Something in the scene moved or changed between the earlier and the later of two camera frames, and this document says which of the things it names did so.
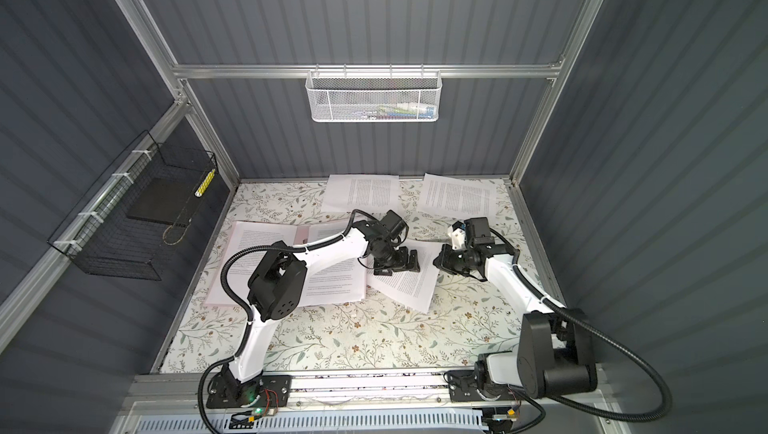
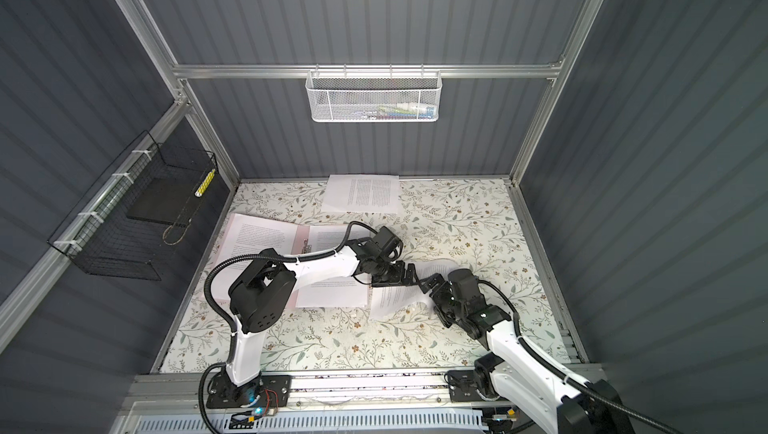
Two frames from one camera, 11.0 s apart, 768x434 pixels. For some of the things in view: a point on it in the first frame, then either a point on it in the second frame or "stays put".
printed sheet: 243,266 stays put
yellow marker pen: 205,183 stays put
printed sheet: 374,193 stays put
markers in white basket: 405,110 stays put
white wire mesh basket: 374,96 stays put
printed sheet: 459,197 to 389,301
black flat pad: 167,200 stays put
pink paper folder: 340,282 stays put
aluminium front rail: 159,394 stays put
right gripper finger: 451,260 to 426,284
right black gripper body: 468,252 to 455,309
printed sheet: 415,289 to 338,292
